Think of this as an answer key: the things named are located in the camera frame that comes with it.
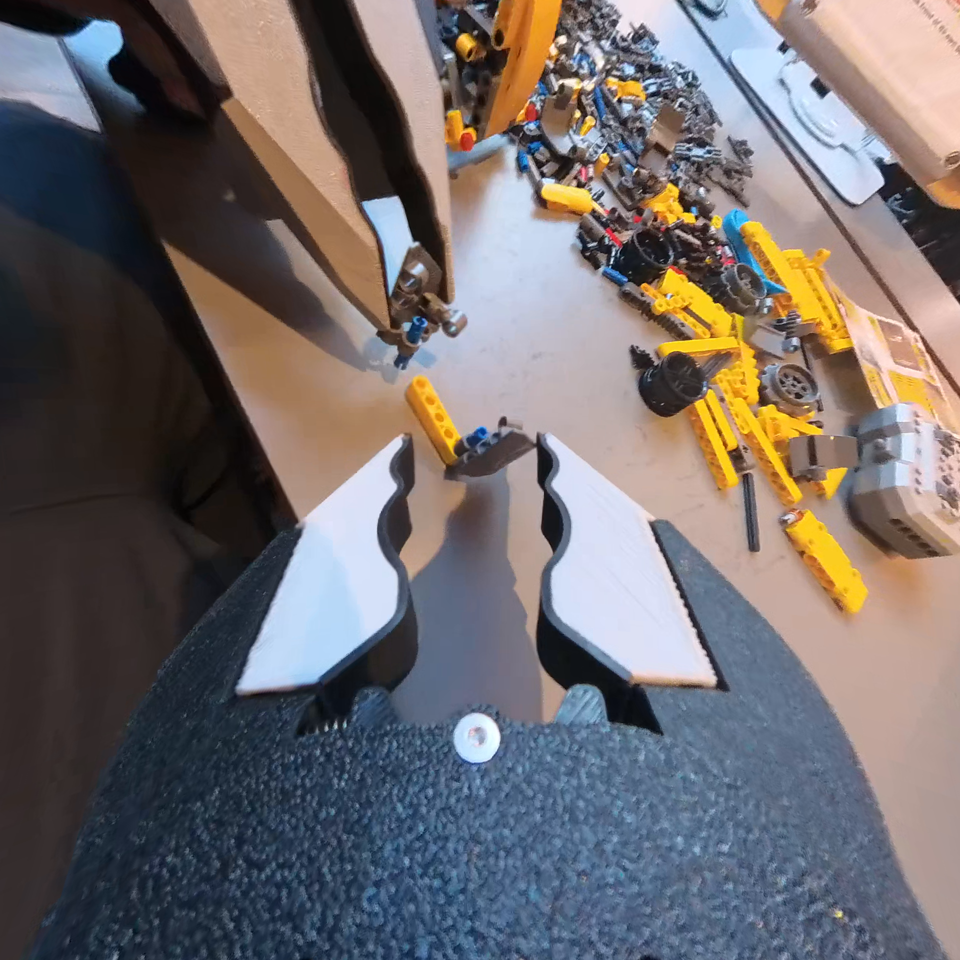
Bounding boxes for black toy wheel rim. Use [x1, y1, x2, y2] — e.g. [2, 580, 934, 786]
[618, 227, 676, 277]

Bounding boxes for grey desk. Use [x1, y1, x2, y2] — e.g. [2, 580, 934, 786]
[165, 0, 960, 957]

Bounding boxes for black spoked toy wheel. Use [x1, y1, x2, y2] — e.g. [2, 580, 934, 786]
[637, 351, 712, 418]

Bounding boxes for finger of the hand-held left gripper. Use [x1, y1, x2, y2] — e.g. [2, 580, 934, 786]
[148, 0, 395, 335]
[348, 0, 456, 306]

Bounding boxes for grey toy panel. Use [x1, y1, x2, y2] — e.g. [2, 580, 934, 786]
[787, 433, 860, 483]

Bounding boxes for white monitor stand base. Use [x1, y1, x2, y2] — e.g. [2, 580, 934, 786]
[731, 41, 890, 207]

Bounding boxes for pile of small toy parts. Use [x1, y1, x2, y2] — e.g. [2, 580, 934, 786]
[517, 0, 755, 286]

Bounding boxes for grey toy plate with blue pins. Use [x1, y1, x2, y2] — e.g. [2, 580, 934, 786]
[377, 241, 470, 370]

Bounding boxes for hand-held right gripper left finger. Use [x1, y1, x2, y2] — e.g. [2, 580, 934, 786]
[234, 433, 419, 699]

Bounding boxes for yellow curved toy panel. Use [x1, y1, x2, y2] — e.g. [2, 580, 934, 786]
[540, 182, 605, 216]

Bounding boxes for small grey toy connector piece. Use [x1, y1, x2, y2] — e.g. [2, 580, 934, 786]
[444, 416, 537, 481]

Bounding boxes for yellow toy vehicle model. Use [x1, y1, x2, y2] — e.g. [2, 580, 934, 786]
[435, 0, 564, 177]

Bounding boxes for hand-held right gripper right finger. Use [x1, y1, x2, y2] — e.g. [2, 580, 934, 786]
[536, 431, 723, 691]

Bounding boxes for short yellow toy beam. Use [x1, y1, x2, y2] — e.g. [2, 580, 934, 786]
[405, 375, 462, 468]

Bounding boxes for tan cardboard box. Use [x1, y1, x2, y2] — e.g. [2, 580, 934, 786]
[757, 0, 960, 211]

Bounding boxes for grey toy hub block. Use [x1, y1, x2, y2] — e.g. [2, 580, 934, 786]
[846, 403, 960, 560]

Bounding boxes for blue curved toy panel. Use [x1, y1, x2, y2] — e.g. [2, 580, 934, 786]
[721, 210, 789, 297]

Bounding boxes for grey toy wheel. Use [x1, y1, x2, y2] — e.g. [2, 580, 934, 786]
[761, 363, 822, 415]
[721, 264, 770, 315]

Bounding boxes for long yellow holed toy block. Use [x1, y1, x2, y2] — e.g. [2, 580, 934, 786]
[778, 508, 870, 615]

